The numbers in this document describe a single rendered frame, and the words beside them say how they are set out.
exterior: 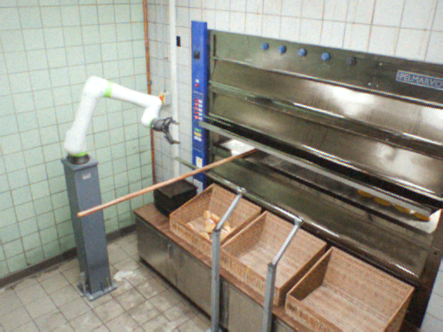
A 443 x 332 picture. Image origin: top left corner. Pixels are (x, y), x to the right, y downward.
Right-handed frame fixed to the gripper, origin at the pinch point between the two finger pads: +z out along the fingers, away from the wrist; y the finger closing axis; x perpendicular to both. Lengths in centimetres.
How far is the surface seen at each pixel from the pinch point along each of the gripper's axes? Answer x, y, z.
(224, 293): -1, 106, 49
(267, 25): -55, -69, 26
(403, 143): -55, -18, 127
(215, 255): 5, 72, 45
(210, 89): -55, -16, -29
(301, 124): -57, -9, 59
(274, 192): -55, 47, 42
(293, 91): -55, -31, 51
